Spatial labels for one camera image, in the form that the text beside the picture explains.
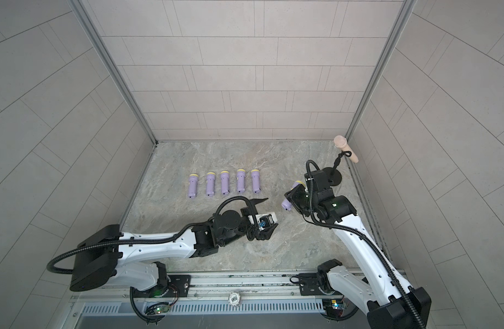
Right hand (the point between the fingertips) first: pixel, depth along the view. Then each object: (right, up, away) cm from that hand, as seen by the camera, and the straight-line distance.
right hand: (284, 196), depth 75 cm
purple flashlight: (-41, 0, +19) cm, 45 cm away
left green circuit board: (-42, -35, -9) cm, 55 cm away
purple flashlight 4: (-11, +3, +22) cm, 25 cm away
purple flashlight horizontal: (-33, +2, +21) cm, 39 cm away
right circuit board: (+16, -36, -7) cm, 40 cm away
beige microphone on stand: (+23, +20, +5) cm, 31 cm away
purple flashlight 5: (0, -2, -4) cm, 5 cm away
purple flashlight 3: (-18, +5, +24) cm, 31 cm away
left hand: (-4, -4, -4) cm, 7 cm away
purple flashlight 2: (-26, +5, +22) cm, 35 cm away
